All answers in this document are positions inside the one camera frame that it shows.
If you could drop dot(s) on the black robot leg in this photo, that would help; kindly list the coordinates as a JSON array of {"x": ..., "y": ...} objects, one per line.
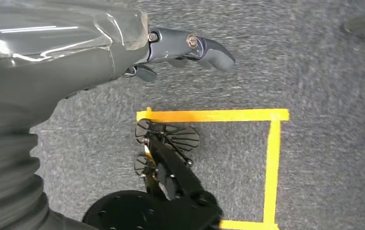
[{"x": 176, "y": 177}]

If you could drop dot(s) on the yellow floor tape square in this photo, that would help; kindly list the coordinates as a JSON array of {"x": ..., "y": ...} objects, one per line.
[{"x": 217, "y": 115}]

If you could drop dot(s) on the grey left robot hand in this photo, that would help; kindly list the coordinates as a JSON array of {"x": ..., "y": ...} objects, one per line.
[{"x": 58, "y": 57}]

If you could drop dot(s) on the round metal stanchion base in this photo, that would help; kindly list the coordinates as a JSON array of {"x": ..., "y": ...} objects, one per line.
[{"x": 360, "y": 24}]

